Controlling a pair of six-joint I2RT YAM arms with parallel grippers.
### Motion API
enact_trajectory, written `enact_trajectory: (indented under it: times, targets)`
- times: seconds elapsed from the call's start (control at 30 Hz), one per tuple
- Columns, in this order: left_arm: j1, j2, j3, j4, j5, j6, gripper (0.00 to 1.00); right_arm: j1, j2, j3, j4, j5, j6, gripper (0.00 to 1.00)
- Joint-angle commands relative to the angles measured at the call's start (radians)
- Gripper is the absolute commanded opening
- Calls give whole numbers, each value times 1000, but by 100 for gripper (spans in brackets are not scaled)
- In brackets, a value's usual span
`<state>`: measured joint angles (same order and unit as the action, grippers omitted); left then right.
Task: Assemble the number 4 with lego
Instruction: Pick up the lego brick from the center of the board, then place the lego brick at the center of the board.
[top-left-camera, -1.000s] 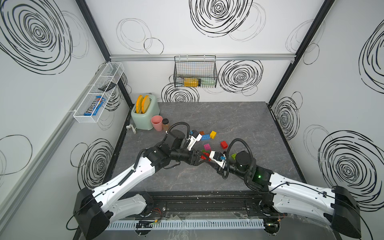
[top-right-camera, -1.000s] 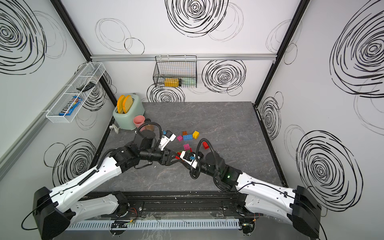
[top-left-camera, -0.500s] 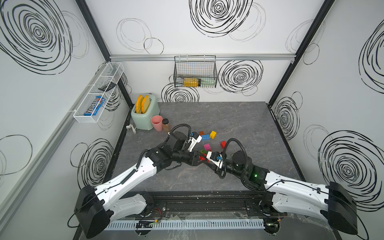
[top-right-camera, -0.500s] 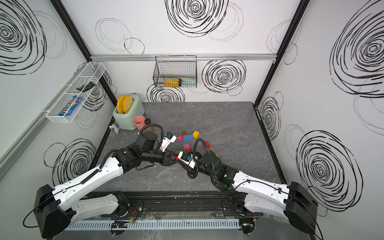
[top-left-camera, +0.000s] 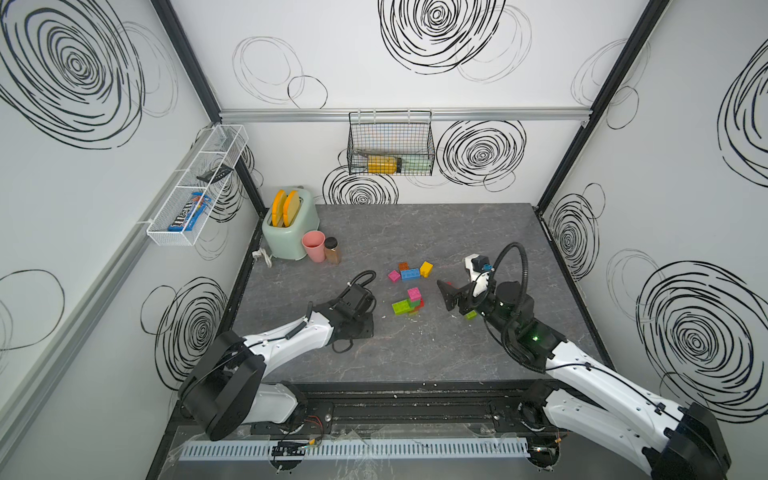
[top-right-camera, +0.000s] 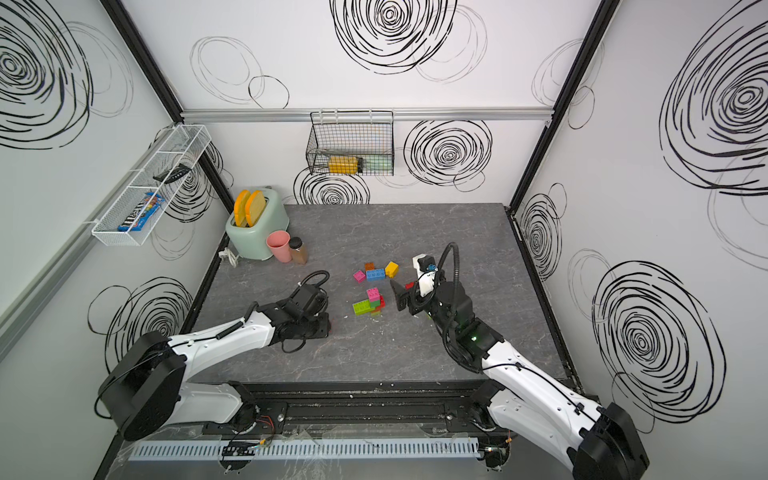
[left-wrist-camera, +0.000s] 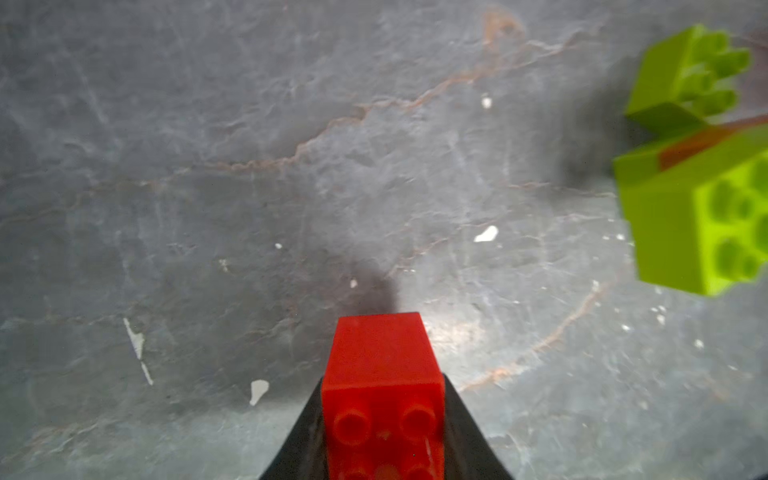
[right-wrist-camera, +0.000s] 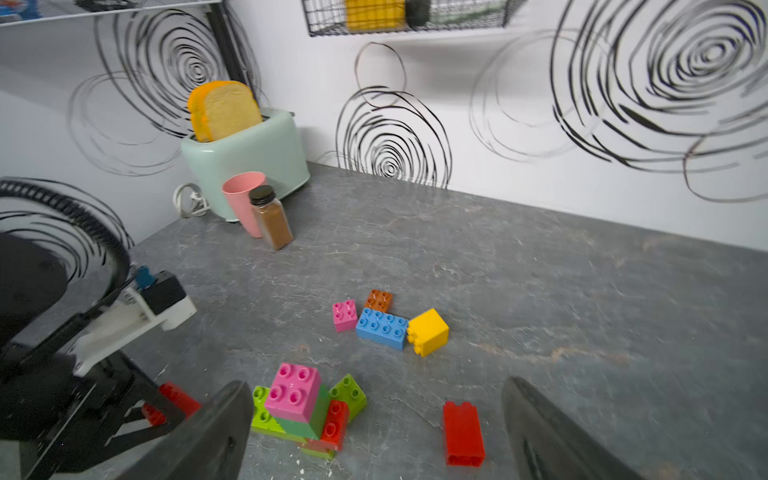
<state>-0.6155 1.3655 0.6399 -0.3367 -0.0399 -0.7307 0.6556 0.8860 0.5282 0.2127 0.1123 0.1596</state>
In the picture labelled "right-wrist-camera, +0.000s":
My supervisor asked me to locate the light green box in basket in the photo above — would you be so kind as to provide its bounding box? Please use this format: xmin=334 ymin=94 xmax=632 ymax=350
xmin=429 ymin=0 xmax=507 ymax=25

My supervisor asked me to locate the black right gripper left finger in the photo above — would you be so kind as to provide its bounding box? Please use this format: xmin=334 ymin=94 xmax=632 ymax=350
xmin=120 ymin=381 xmax=254 ymax=480

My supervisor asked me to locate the white toaster power cable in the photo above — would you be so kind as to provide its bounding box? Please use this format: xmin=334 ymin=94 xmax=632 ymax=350
xmin=172 ymin=182 xmax=211 ymax=220

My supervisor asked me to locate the black wire wall basket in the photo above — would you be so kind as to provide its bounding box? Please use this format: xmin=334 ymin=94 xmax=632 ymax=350
xmin=302 ymin=0 xmax=526 ymax=37

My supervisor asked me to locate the dark green lego brick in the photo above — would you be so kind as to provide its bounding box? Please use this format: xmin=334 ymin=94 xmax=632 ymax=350
xmin=276 ymin=385 xmax=331 ymax=440

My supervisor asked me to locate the yellow tall lego brick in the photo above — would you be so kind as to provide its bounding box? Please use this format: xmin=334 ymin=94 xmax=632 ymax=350
xmin=407 ymin=308 xmax=450 ymax=357

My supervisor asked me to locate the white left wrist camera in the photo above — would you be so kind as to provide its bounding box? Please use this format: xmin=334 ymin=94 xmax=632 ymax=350
xmin=67 ymin=266 xmax=197 ymax=377

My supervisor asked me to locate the brown spice jar black lid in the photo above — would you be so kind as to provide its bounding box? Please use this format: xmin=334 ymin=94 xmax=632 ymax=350
xmin=248 ymin=184 xmax=294 ymax=250

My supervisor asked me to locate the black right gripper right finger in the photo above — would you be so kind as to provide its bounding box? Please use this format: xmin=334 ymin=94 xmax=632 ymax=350
xmin=501 ymin=377 xmax=641 ymax=479

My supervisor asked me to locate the yellow box in basket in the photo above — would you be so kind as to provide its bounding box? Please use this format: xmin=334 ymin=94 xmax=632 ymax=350
xmin=344 ymin=0 xmax=406 ymax=33

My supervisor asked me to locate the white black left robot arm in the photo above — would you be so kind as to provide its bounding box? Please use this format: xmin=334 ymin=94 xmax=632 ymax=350
xmin=1 ymin=234 xmax=200 ymax=479

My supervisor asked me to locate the mint green toaster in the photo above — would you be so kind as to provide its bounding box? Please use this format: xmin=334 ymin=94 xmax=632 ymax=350
xmin=181 ymin=108 xmax=310 ymax=222

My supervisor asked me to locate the pink plastic cup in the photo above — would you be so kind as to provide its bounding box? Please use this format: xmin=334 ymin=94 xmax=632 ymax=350
xmin=221 ymin=172 xmax=266 ymax=238

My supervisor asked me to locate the red small lego brick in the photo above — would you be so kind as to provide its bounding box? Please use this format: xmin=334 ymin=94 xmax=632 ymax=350
xmin=319 ymin=400 xmax=349 ymax=451

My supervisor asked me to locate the red tall lego brick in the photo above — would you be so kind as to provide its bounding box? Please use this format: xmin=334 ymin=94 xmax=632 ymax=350
xmin=442 ymin=401 xmax=486 ymax=468

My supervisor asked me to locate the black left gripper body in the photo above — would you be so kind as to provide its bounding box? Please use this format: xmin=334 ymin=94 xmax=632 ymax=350
xmin=1 ymin=350 xmax=185 ymax=479

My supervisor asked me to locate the blue long lego brick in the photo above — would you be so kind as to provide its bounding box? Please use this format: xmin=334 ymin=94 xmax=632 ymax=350
xmin=356 ymin=308 xmax=409 ymax=351

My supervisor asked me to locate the right toy bread slice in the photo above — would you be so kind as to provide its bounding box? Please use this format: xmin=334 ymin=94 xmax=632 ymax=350
xmin=187 ymin=81 xmax=263 ymax=143

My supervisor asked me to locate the lime long lego brick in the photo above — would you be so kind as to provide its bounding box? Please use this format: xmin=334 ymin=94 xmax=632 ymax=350
xmin=251 ymin=386 xmax=304 ymax=445

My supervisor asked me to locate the pink lego brick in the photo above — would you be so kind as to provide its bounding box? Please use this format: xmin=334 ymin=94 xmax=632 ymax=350
xmin=265 ymin=363 xmax=321 ymax=422
xmin=332 ymin=299 xmax=358 ymax=333

